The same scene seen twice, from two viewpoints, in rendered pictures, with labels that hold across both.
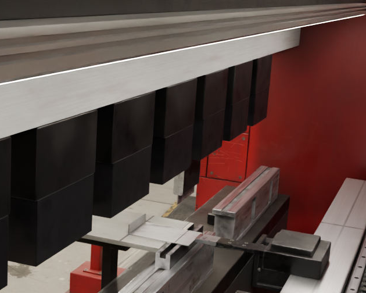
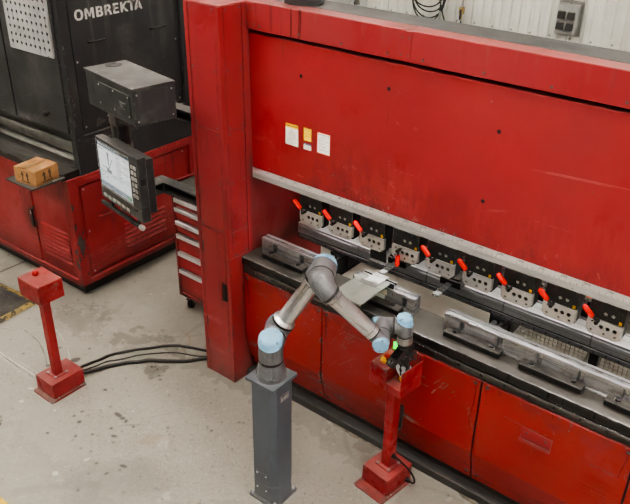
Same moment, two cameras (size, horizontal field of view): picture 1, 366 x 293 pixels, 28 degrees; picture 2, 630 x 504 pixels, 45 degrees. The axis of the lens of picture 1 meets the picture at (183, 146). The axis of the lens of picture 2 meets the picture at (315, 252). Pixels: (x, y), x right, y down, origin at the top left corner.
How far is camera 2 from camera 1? 368 cm
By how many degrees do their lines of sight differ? 67
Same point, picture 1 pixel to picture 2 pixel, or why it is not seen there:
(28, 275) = (0, 418)
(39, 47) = not seen: hidden behind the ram
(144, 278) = (403, 293)
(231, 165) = (242, 245)
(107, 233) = (372, 291)
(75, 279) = (57, 387)
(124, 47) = not seen: hidden behind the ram
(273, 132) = (257, 218)
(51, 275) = (10, 406)
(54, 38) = not seen: hidden behind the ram
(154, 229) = (370, 280)
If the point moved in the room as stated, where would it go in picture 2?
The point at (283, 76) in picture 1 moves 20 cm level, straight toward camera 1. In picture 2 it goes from (258, 190) to (288, 197)
